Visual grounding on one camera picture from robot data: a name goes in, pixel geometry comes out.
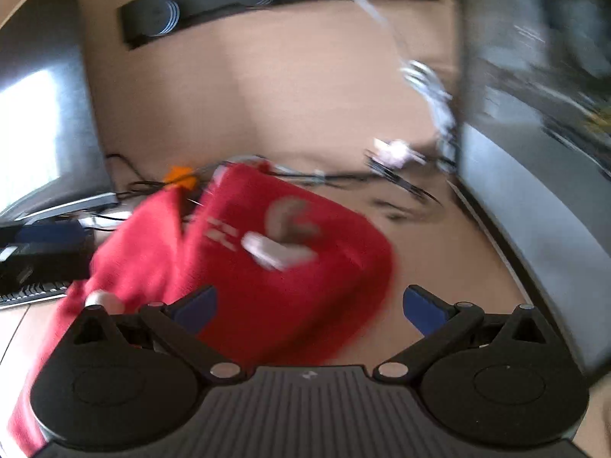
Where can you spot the computer monitor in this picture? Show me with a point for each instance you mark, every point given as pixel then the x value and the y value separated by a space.
pixel 535 151
pixel 52 161

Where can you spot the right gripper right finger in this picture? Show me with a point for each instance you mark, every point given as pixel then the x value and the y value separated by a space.
pixel 443 327

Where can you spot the orange round object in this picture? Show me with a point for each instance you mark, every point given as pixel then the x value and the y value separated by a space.
pixel 182 176

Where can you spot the black keyboard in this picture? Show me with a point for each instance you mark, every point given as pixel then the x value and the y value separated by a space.
pixel 34 293

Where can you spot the right computer monitor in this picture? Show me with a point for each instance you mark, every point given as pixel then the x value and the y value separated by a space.
pixel 535 151

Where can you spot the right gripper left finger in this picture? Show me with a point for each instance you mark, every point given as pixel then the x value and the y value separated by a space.
pixel 175 327

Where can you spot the crumpled white tissue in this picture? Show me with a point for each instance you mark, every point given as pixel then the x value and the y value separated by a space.
pixel 395 154

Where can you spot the red fleece hooded jacket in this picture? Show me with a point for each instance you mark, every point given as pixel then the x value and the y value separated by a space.
pixel 295 274

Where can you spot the left computer monitor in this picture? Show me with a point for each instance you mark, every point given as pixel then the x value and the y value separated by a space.
pixel 52 161

